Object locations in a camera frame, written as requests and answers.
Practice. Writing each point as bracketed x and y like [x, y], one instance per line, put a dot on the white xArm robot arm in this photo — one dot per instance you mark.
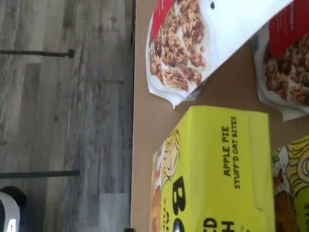
[7, 212]

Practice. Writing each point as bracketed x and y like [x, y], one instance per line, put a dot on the brown shelf board with snacks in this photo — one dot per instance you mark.
[144, 120]

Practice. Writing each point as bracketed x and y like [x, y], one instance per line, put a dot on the green Bobo's apple pie box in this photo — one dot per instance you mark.
[217, 169]
[294, 181]

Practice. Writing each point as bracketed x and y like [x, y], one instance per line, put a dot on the red label granola bag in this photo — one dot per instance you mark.
[285, 72]
[181, 48]

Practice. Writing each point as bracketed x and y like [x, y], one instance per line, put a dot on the dark thin floor rod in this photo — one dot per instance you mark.
[36, 173]
[36, 52]

